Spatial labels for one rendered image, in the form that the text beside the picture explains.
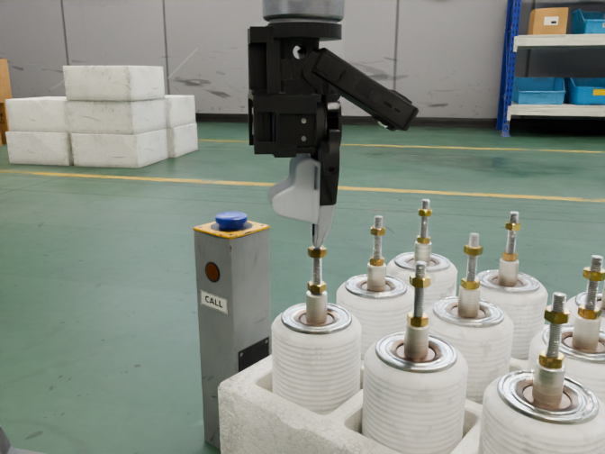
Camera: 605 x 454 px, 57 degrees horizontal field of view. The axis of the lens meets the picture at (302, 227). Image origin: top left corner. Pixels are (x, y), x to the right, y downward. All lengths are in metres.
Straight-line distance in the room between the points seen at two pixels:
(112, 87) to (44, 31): 3.99
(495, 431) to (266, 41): 0.38
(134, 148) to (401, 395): 2.80
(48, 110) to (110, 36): 3.30
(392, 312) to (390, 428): 0.17
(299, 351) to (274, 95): 0.25
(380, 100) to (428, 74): 5.14
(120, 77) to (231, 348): 2.57
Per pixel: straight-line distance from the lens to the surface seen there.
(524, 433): 0.48
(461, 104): 5.69
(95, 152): 3.32
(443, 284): 0.76
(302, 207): 0.54
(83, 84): 3.31
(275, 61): 0.53
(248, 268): 0.71
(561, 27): 5.08
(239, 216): 0.71
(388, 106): 0.55
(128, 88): 3.17
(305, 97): 0.52
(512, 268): 0.73
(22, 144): 3.60
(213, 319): 0.74
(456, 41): 5.69
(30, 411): 1.01
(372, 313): 0.66
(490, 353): 0.62
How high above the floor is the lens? 0.50
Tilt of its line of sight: 15 degrees down
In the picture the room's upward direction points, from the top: straight up
